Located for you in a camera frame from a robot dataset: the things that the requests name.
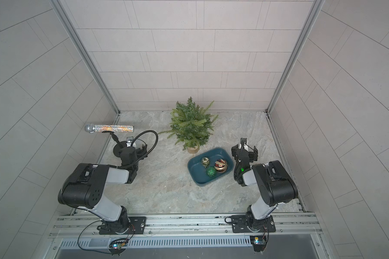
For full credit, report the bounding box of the red gold striped ornament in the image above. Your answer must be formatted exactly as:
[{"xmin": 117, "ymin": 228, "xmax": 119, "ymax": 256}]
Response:
[{"xmin": 214, "ymin": 159, "xmax": 228, "ymax": 173}]

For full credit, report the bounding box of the green glitter ball ornament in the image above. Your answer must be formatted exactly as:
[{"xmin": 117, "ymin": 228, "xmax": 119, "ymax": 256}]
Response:
[{"xmin": 206, "ymin": 167, "xmax": 217, "ymax": 178}]

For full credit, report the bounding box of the gold ball ornament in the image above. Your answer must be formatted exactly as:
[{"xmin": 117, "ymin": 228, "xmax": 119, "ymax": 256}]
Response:
[{"xmin": 201, "ymin": 157, "xmax": 210, "ymax": 168}]

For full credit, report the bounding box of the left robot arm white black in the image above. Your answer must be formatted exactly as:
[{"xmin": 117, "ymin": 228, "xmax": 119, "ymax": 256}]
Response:
[{"xmin": 58, "ymin": 144, "xmax": 148, "ymax": 235}]

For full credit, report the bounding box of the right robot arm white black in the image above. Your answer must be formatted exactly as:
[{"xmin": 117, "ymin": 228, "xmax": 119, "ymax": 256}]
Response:
[{"xmin": 231, "ymin": 138, "xmax": 298, "ymax": 232}]

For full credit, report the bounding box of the small green christmas tree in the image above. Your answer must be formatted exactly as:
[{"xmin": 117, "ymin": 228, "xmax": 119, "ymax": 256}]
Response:
[{"xmin": 161, "ymin": 98, "xmax": 218, "ymax": 154}]

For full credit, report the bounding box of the teal plastic tray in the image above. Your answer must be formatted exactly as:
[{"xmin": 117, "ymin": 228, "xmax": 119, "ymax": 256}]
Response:
[{"xmin": 187, "ymin": 147, "xmax": 234, "ymax": 187}]

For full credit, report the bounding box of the glitter microphone on stand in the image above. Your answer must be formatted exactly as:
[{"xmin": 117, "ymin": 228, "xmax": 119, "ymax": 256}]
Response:
[{"xmin": 84, "ymin": 123, "xmax": 135, "ymax": 158}]

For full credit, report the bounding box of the right circuit board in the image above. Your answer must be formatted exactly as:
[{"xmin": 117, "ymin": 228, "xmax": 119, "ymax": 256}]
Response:
[{"xmin": 250, "ymin": 234, "xmax": 269, "ymax": 253}]

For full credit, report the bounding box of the right corner aluminium profile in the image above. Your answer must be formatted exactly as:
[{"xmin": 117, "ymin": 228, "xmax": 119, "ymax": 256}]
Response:
[{"xmin": 266, "ymin": 0, "xmax": 325, "ymax": 115}]

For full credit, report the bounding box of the corner aluminium profile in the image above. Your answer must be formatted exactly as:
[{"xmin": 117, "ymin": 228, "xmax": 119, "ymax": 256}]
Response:
[
  {"xmin": 49, "ymin": 0, "xmax": 121, "ymax": 115},
  {"xmin": 266, "ymin": 0, "xmax": 325, "ymax": 115}
]

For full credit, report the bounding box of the left corner aluminium profile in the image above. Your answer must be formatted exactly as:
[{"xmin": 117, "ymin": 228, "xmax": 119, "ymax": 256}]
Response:
[{"xmin": 49, "ymin": 0, "xmax": 121, "ymax": 115}]

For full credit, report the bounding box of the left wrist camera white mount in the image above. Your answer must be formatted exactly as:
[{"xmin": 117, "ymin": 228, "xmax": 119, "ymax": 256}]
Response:
[{"xmin": 126, "ymin": 137, "xmax": 134, "ymax": 147}]

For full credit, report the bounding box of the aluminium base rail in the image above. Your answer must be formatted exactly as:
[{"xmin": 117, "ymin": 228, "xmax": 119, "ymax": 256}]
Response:
[{"xmin": 45, "ymin": 213, "xmax": 323, "ymax": 238}]

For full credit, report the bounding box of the left circuit board with wires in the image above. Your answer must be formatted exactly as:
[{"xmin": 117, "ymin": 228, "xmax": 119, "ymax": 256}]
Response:
[{"xmin": 77, "ymin": 220, "xmax": 137, "ymax": 256}]

